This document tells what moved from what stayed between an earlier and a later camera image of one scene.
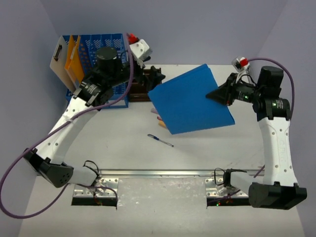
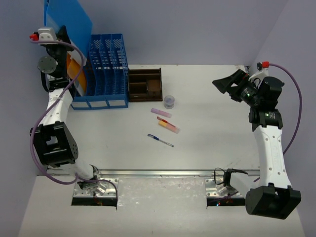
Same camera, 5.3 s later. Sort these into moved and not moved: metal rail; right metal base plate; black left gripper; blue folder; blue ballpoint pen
Moved: blue folder; black left gripper
Not moved: right metal base plate; blue ballpoint pen; metal rail
